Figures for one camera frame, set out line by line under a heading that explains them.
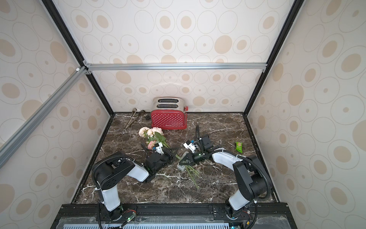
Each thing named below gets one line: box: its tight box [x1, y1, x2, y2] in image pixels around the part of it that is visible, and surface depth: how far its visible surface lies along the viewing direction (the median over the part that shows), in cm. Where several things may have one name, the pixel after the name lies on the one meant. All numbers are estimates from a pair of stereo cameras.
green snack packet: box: [235, 141, 243, 154], surface depth 101 cm
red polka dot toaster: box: [150, 96, 189, 130], surface depth 104 cm
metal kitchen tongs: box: [124, 107, 146, 130], surface depth 119 cm
